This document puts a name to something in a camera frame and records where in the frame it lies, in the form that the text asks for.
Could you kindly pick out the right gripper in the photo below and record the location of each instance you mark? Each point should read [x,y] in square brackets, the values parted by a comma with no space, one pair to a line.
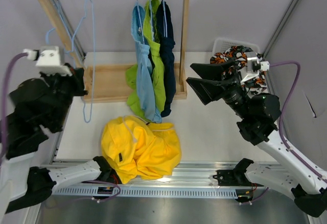
[208,91]

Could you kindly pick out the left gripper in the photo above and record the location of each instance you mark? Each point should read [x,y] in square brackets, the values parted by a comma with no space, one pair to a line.
[77,77]

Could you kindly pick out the orange camouflage shorts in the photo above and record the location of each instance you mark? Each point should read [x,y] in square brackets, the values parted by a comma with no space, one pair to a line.
[239,53]

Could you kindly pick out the yellow shorts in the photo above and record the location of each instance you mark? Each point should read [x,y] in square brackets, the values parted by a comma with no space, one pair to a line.
[135,148]

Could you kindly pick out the blue hanger of camouflage shorts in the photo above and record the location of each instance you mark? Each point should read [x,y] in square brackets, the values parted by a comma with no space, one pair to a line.
[74,49]

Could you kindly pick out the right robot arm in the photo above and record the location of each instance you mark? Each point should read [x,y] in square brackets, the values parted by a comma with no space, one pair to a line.
[261,125]

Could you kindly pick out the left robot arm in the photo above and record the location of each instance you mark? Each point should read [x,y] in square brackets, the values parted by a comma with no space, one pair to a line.
[41,104]

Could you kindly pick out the light blue shorts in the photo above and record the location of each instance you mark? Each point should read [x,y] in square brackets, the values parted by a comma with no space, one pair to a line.
[144,86]

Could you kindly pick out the navy blue shorts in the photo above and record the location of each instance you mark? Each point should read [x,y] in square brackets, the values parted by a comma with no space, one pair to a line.
[167,56]

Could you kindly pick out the lime green shorts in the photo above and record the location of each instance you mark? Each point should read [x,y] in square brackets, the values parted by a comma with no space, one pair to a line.
[157,75]

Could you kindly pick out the blue hanger of light-blue shorts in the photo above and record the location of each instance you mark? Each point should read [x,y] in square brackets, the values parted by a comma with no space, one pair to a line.
[139,23]

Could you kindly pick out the wooden clothes rack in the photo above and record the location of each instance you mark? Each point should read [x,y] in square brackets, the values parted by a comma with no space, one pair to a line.
[108,81]

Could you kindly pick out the white plastic basket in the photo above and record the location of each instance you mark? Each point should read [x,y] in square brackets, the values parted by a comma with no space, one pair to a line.
[222,44]

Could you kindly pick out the aluminium mounting rail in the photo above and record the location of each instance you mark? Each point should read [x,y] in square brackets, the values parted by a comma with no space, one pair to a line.
[198,175]

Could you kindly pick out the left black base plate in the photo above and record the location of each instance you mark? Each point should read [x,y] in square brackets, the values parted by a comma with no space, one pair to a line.
[110,177]

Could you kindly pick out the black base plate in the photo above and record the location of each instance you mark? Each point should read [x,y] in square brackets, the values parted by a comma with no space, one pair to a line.
[235,176]
[110,177]

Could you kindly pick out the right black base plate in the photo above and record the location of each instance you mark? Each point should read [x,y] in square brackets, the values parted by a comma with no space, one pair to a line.
[235,176]

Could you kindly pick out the white slotted cable duct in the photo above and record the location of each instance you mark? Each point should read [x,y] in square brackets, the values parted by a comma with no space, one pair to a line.
[148,192]

